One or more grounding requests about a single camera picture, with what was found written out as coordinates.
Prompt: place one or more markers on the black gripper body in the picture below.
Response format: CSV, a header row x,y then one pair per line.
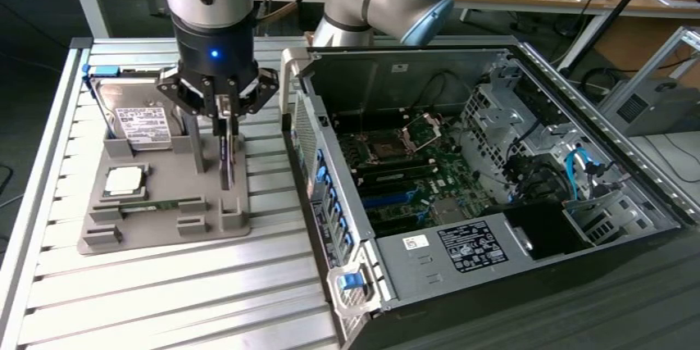
x,y
216,55

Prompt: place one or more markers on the green expansion card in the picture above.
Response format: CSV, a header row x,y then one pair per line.
x,y
226,161

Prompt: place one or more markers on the open grey PC case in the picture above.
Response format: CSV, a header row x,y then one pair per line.
x,y
304,137

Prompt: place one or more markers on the blue slot clip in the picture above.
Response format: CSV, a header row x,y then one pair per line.
x,y
339,208
344,227
324,174
319,157
331,192
351,244

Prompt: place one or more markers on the grey plastic parts rack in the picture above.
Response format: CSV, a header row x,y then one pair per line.
x,y
164,186

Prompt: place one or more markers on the silver CPU chip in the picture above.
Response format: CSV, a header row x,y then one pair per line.
x,y
124,181

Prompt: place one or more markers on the CPU socket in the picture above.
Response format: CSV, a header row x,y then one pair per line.
x,y
386,147

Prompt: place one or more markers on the green RAM stick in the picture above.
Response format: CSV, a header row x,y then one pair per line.
x,y
154,205

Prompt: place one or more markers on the metal socket cover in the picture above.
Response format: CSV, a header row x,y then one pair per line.
x,y
424,130

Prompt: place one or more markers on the black RAM stick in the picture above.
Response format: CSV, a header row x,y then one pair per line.
x,y
399,175

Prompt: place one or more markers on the green motherboard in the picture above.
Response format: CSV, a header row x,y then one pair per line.
x,y
454,186

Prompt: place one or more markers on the metal drive cage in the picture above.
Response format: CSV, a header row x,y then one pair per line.
x,y
492,116

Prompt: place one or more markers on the blue case release latch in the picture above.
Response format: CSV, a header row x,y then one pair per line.
x,y
350,282

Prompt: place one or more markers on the grey power supply unit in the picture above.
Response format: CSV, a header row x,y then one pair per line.
x,y
427,268

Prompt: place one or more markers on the black stand pole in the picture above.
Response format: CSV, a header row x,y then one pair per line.
x,y
612,18

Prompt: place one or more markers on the grey disk bay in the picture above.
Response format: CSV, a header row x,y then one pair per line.
x,y
607,219

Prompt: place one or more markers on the grey computer tower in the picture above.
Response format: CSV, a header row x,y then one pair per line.
x,y
667,112

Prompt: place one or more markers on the hard disk with blue bracket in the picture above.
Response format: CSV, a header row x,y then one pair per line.
x,y
136,120

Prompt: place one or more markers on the aluminium profile frame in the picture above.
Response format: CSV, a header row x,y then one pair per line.
x,y
690,36

